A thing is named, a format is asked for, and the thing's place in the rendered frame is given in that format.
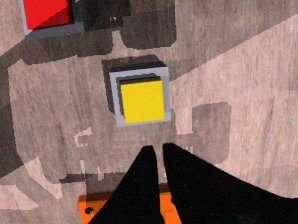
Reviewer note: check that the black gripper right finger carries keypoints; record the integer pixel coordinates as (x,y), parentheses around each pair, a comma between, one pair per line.
(203,194)

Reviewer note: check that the red button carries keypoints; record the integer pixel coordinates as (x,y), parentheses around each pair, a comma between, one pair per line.
(48,18)

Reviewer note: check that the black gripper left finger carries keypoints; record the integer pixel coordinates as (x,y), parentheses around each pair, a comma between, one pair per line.
(137,198)

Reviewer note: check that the yellow button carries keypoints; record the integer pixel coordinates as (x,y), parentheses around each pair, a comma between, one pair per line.
(141,93)

